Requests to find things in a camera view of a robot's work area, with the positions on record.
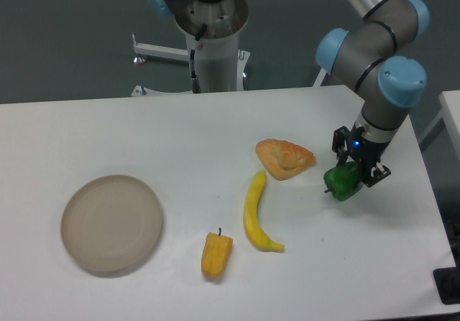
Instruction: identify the beige round plate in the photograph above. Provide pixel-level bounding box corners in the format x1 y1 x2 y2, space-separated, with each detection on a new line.
60 175 163 276

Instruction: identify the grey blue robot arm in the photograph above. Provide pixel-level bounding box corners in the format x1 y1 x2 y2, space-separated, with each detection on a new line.
148 0 430 187

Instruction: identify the yellow banana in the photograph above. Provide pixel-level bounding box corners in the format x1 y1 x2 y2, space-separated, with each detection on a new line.
243 170 285 253

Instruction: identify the black device at table edge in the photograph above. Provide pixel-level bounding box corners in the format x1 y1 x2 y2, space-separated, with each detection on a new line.
433 266 459 305

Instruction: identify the white side table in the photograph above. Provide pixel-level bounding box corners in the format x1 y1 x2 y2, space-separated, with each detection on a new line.
418 90 459 157

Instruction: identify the black cable on pedestal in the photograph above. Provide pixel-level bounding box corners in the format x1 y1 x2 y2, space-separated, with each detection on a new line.
189 23 208 94

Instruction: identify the green bell pepper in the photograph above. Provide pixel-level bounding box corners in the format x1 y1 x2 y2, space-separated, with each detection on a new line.
323 162 362 202

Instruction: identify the yellow bell pepper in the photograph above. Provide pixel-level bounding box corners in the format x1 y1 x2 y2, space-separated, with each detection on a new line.
201 228 233 279

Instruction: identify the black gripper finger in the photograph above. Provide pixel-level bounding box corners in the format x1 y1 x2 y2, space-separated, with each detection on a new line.
358 161 391 187
331 126 351 165

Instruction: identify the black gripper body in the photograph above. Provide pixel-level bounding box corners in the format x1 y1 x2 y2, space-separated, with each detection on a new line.
350 121 388 164

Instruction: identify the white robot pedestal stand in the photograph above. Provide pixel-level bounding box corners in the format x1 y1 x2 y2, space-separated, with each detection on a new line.
132 0 250 93

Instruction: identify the orange pastry turnover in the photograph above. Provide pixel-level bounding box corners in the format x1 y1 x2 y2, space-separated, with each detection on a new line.
255 139 316 181

